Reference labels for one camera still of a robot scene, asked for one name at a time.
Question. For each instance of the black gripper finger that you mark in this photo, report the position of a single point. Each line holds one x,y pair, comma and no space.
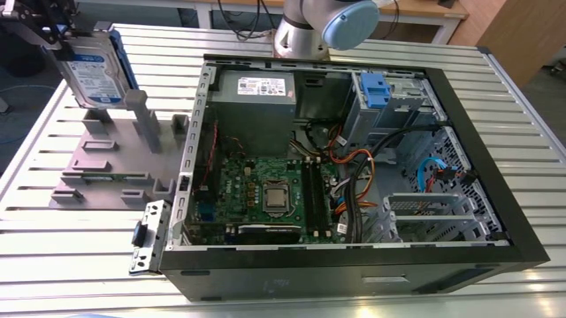
31,31

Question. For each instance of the hard disk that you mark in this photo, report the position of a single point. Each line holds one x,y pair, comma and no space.
95,79

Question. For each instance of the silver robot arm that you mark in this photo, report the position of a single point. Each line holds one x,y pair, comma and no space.
300,36

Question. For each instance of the metal disk bay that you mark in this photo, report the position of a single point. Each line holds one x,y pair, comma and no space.
424,218

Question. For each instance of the grey parts rack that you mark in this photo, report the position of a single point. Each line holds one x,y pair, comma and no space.
115,165

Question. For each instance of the green RAM stick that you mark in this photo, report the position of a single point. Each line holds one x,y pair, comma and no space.
116,178

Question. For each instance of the grey power supply unit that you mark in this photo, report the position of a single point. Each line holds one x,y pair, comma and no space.
252,126

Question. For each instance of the green motherboard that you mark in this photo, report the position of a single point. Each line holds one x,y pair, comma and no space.
240,195

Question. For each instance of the CPU socket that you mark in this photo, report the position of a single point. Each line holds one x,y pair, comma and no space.
263,198

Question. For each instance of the silver CPU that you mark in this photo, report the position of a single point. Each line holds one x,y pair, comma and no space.
276,197

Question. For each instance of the blue drive latch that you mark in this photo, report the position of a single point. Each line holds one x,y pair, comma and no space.
374,89

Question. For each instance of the black RAM slot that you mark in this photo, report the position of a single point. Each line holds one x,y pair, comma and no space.
310,198
323,198

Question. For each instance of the metal optical drive cage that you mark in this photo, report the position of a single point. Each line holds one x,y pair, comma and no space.
388,116

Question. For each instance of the black graphics card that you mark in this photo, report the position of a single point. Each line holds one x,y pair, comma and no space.
270,232

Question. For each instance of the black PC case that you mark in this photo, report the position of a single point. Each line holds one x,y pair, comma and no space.
310,275

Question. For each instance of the wooden cabinet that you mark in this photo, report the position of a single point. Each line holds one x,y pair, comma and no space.
522,33

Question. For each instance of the metal expansion slot bracket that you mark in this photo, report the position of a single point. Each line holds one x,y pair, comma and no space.
152,232

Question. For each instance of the wooden desk with white frame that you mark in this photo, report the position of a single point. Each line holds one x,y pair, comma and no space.
424,10

